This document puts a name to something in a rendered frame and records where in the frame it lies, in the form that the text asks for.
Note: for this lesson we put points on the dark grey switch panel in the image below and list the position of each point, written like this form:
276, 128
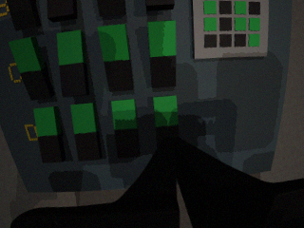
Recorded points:
89, 88

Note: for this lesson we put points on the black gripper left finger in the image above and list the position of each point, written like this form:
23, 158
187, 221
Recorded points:
151, 202

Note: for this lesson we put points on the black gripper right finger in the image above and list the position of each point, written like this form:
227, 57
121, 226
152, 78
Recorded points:
219, 196

